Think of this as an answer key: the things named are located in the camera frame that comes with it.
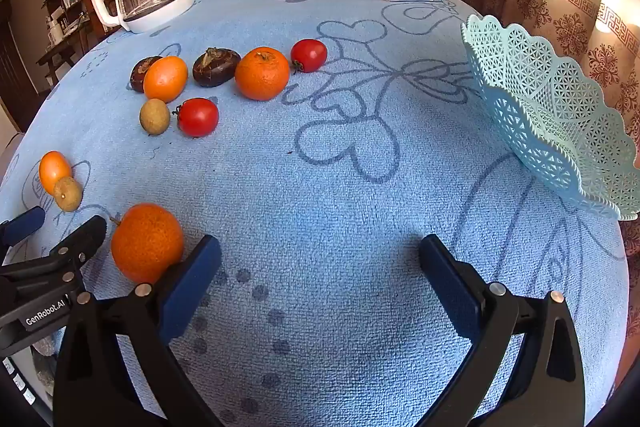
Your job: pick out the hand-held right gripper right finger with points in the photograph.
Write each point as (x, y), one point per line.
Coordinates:
(450, 287)

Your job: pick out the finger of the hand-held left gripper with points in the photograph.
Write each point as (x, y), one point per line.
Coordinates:
(82, 237)
(22, 224)

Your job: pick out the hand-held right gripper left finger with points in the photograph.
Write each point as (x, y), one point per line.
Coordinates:
(192, 287)

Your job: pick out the tan longan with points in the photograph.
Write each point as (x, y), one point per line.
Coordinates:
(68, 194)
(154, 116)

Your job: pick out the small smooth oval kumquat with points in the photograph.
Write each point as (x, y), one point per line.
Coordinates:
(51, 168)

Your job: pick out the orange mandarin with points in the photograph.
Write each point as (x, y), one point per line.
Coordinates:
(146, 242)
(262, 73)

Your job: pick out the red tomato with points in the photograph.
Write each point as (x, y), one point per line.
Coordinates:
(308, 55)
(199, 117)

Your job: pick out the dark brown water chestnut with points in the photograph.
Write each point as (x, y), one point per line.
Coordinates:
(216, 67)
(139, 69)

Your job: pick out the light blue lattice basket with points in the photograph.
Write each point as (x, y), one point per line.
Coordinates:
(550, 117)

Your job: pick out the blue printed tablecloth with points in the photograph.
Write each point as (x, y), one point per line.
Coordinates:
(325, 207)

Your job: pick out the low wooden side shelf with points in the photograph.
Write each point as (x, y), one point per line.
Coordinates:
(65, 22)

